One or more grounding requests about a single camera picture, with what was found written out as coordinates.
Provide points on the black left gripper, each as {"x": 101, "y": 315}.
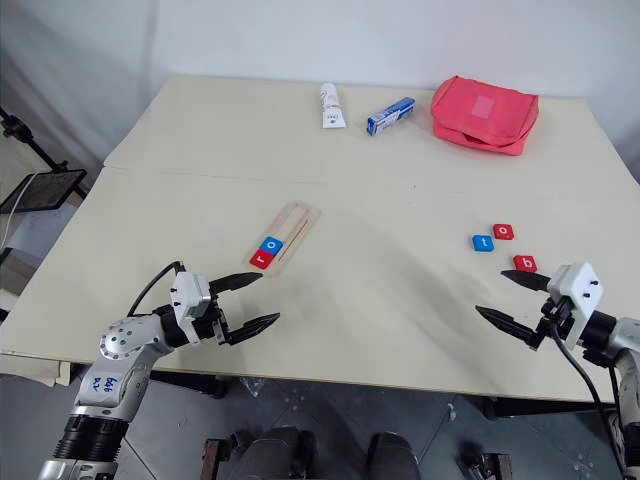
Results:
{"x": 212, "y": 325}

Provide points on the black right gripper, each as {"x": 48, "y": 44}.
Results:
{"x": 552, "y": 320}

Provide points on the red letter block b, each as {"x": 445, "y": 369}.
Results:
{"x": 525, "y": 262}

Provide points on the red letter block r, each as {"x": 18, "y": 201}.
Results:
{"x": 261, "y": 258}

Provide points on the blue letter block o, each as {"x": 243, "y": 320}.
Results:
{"x": 271, "y": 245}

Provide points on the red letter block o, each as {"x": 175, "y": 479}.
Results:
{"x": 503, "y": 230}

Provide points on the wooden letter holder strip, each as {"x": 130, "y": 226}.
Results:
{"x": 300, "y": 215}

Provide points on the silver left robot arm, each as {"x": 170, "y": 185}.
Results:
{"x": 120, "y": 345}

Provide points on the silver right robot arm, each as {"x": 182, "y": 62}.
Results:
{"x": 627, "y": 335}

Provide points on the blue letter block t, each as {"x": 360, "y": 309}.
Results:
{"x": 484, "y": 243}

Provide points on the clear plastic wrapper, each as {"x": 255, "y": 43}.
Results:
{"x": 251, "y": 386}

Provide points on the dark rounded shape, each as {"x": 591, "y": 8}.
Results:
{"x": 280, "y": 452}
{"x": 392, "y": 457}

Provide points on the pink fabric pouch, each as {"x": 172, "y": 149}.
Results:
{"x": 482, "y": 115}

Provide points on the white squeeze tube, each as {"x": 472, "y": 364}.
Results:
{"x": 332, "y": 107}

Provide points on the cream flat board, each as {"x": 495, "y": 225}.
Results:
{"x": 35, "y": 379}

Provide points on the blue and white carton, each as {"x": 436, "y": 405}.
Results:
{"x": 391, "y": 116}

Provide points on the black tablet screen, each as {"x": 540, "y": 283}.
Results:
{"x": 42, "y": 190}

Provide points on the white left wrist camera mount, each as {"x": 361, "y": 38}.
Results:
{"x": 187, "y": 295}

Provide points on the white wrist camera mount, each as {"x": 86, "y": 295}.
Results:
{"x": 580, "y": 287}
{"x": 187, "y": 295}

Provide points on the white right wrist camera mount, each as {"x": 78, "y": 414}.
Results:
{"x": 580, "y": 287}

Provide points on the black table frame beam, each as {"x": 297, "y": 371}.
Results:
{"x": 545, "y": 407}

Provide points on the rusty metal bracket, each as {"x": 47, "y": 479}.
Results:
{"x": 217, "y": 457}
{"x": 492, "y": 465}

